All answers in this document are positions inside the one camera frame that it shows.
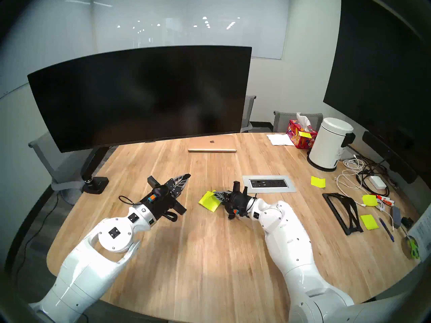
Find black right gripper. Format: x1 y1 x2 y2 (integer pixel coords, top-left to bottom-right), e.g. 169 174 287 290
212 181 258 220

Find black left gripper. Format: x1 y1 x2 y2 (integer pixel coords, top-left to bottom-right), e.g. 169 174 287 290
141 173 191 222

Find yellow sticky note pad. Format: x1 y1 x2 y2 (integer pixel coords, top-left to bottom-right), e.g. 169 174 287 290
198 190 221 213

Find curved black monitor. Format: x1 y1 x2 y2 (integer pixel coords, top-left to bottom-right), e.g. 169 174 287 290
28 45 252 153

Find silver table outlet panel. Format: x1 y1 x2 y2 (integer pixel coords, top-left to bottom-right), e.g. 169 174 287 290
242 175 297 193

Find gold closed laptop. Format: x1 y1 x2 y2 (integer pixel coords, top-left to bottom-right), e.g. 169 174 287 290
188 135 237 153

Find white paper napkin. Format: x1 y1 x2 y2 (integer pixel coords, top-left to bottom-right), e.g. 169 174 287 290
267 134 295 146

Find grey mesh office chair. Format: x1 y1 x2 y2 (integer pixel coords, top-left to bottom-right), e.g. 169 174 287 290
273 111 324 134
240 95 257 133
28 132 98 205

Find red floral tissue box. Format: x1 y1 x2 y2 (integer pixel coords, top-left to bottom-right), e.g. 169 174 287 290
286 112 318 149

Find white pedal trash can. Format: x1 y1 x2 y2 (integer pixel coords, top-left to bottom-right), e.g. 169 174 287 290
307 117 356 172

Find blue pen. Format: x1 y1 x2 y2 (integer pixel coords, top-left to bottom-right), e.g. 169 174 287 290
379 217 395 242

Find black video sound bar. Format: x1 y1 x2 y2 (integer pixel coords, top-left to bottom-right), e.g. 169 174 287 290
362 131 418 184

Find white printed paper sheet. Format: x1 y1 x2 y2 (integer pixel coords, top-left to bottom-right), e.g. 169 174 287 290
407 213 431 262

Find white charging cable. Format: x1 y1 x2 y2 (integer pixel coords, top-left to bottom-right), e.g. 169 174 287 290
336 154 395 230

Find black frame stand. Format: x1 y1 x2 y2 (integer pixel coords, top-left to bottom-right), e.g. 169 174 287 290
322 192 364 235

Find black coiled cable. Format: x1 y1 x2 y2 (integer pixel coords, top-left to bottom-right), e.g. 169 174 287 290
356 154 391 197

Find glass wall whiteboard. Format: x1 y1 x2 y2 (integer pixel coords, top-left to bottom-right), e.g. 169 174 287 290
93 0 291 60

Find green handled scissors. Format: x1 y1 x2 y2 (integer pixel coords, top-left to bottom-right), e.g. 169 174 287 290
403 229 420 260

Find large black wall television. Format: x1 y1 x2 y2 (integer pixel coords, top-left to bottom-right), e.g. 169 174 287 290
323 0 431 165

